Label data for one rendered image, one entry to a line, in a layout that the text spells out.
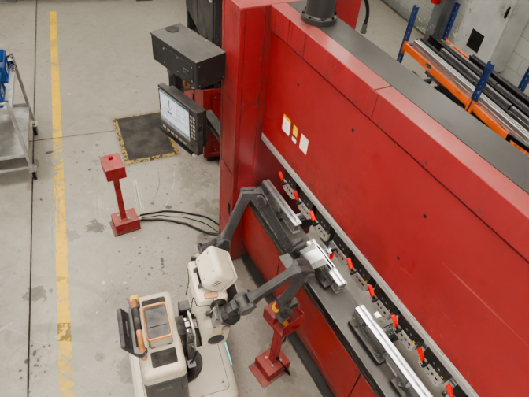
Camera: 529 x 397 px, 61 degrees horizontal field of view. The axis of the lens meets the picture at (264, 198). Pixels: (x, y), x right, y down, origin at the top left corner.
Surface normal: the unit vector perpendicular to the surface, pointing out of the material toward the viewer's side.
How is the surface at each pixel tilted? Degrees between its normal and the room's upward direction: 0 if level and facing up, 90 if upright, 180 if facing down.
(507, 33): 90
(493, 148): 0
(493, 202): 90
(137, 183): 0
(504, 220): 90
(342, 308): 0
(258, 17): 90
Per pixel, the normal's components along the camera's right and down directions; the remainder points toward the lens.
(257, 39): 0.47, 0.65
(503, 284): -0.88, 0.28
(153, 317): 0.08, -0.70
